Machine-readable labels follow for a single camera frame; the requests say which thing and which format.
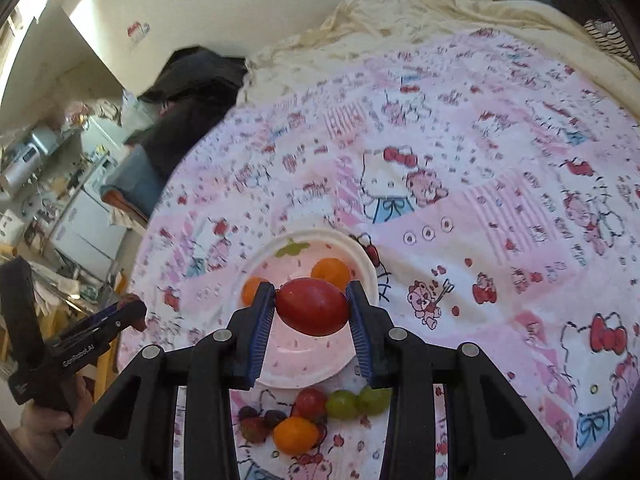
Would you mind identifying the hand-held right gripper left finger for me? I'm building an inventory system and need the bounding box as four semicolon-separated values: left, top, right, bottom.
47;281;278;480

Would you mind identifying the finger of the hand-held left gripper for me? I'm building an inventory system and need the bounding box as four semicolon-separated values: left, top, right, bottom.
60;296;148;346

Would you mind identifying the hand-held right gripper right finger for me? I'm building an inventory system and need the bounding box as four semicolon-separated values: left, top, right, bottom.
345;280;573;480

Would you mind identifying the small orange kumquat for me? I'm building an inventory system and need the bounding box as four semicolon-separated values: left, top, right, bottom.
272;416;321;456
241;276;271;307

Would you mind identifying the white paper plate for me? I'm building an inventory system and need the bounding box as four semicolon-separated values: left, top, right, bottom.
244;228;379;390

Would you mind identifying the oval red tomato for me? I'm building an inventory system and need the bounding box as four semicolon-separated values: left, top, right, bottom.
275;278;349;337

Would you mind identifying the green grape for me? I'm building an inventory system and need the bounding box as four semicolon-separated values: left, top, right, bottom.
326;390;360;420
357;385;392;415

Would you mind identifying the large orange tangerine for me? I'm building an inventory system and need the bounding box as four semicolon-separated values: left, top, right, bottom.
310;257;352;292

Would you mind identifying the round red cherry tomato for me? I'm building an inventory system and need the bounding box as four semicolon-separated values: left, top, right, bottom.
294;388;329;422

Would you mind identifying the red strawberry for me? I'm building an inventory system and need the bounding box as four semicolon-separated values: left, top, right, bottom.
240;416;269;445

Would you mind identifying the person's left hand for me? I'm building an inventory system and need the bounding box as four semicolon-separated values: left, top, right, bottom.
10;375;96;461

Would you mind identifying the yellow wooden stool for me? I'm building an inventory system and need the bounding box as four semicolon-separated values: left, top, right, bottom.
0;270;128;391

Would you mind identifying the white refrigerator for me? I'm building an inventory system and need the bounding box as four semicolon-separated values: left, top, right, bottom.
49;155;132;273

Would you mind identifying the blue-grey cushion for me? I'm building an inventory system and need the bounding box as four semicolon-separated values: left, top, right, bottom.
99;144;168;223

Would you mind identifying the silver kitchen appliance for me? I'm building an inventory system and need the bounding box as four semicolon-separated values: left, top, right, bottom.
0;129;57;196

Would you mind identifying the pink printed blanket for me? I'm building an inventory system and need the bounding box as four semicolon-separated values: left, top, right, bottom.
117;27;640;480

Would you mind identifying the black clothing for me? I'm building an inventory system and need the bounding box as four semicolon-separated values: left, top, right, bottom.
125;46;249;183

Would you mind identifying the cream blanket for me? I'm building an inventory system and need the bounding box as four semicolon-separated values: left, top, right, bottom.
245;0;640;111

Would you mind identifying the striped cloth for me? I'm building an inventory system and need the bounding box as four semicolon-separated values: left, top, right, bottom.
582;19;637;63

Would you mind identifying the red wall sticker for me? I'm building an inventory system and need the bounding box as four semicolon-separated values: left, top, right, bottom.
126;21;152;52

